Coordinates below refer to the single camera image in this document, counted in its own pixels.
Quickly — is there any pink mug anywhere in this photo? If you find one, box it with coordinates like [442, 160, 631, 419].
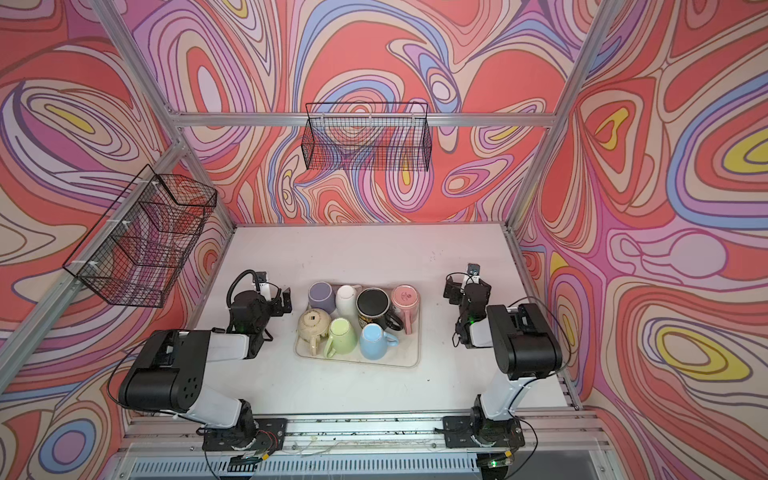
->
[391, 284, 420, 335]

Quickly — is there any black skull mug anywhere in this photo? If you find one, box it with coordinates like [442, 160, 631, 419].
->
[356, 287, 404, 332]

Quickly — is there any light blue mug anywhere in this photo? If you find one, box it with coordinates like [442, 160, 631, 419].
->
[359, 323, 399, 361]

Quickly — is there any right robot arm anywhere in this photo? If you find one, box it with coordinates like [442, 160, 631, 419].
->
[436, 272, 563, 451]

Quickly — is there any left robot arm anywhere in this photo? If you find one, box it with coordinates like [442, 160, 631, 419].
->
[115, 269, 293, 452]

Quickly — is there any purple mug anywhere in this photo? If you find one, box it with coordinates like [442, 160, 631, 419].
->
[308, 281, 336, 314]

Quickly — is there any white mug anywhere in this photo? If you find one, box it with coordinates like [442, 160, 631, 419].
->
[335, 285, 358, 322]

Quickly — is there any green mug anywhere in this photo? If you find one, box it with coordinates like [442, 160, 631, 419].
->
[323, 318, 357, 358]

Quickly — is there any beige ceramic teapot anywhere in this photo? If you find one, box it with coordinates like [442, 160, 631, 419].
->
[298, 308, 331, 356]

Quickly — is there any beige plastic tray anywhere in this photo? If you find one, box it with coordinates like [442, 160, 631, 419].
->
[294, 283, 422, 368]

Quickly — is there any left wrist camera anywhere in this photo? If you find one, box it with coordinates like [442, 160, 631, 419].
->
[254, 271, 273, 301]

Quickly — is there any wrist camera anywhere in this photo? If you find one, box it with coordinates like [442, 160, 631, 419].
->
[465, 263, 480, 284]
[254, 271, 273, 301]

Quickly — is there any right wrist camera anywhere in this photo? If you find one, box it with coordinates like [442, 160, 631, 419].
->
[465, 263, 480, 284]

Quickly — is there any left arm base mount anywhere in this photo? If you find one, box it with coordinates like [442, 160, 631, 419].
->
[196, 417, 288, 453]

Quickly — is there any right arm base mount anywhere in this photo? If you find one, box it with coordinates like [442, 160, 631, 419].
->
[435, 415, 526, 451]

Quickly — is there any black wire basket left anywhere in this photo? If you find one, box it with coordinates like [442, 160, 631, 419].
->
[62, 165, 218, 308]

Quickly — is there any black wire basket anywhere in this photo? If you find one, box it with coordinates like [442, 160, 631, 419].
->
[301, 101, 432, 172]
[62, 165, 218, 308]

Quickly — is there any black wire basket back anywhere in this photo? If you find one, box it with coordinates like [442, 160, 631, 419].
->
[301, 101, 432, 172]

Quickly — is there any aluminium front rail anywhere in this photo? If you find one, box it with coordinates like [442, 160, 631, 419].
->
[119, 409, 611, 455]

